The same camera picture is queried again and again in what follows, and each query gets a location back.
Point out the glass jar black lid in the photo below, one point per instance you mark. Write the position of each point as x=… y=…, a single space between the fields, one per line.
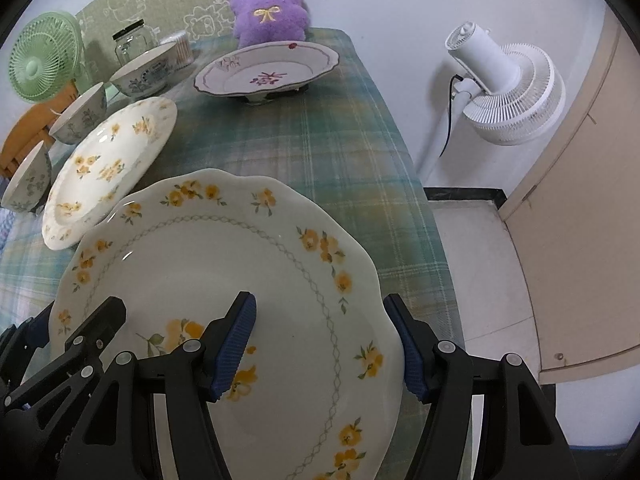
x=132 y=41

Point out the green cartoon wall mat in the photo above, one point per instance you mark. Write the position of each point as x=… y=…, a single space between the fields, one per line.
x=100 y=19

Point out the red pattern white plate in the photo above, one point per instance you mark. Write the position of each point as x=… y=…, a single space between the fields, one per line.
x=274 y=67

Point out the white standing fan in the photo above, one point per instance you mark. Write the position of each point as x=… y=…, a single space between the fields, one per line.
x=510 y=94

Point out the floral ceramic bowl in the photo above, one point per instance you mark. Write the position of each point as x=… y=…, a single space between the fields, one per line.
x=30 y=181
x=147 y=73
x=81 y=117

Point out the purple plush bunny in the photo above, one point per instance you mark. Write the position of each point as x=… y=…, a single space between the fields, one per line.
x=261 y=21

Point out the cotton swab container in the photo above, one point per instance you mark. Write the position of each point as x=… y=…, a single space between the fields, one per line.
x=183 y=49

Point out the beige door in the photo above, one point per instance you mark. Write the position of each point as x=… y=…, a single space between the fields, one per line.
x=574 y=222

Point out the plaid tablecloth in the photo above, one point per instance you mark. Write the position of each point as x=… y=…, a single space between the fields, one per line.
x=337 y=144

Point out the green desk fan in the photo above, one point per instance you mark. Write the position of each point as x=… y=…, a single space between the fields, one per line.
x=48 y=54

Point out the blue checkered bedding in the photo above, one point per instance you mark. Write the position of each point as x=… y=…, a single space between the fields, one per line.
x=7 y=218

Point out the beaded yellow flower plate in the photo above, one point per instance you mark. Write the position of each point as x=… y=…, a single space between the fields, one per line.
x=104 y=168

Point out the wooden bed headboard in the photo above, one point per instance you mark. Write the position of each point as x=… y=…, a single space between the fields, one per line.
x=34 y=127

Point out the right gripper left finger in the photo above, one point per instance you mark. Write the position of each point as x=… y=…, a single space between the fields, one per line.
x=116 y=435

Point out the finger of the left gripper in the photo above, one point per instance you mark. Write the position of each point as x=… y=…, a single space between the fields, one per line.
x=19 y=343
x=74 y=374

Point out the scalloped yellow flower plate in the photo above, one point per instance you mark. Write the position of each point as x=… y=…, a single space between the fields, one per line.
x=317 y=392

